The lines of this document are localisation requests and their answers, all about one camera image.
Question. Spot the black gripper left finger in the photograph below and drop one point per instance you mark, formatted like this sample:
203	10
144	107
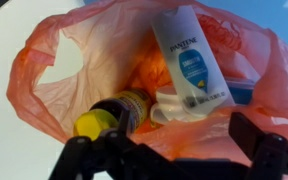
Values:
113	152

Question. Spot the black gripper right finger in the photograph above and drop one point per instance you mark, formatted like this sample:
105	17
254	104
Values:
267	151

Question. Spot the white Pantene bottle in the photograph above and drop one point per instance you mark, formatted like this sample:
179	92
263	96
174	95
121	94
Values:
194	71

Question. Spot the dark bottle yellow cap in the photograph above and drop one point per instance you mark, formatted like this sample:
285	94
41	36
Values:
107	113

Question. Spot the blue box in bag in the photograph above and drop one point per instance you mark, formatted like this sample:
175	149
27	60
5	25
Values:
241	90

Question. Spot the orange plastic bag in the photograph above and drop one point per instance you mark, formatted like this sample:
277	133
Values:
119	51

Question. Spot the white round container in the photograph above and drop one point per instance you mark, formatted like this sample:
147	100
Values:
169	106

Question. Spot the round white table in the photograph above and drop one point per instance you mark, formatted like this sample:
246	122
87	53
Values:
25	153

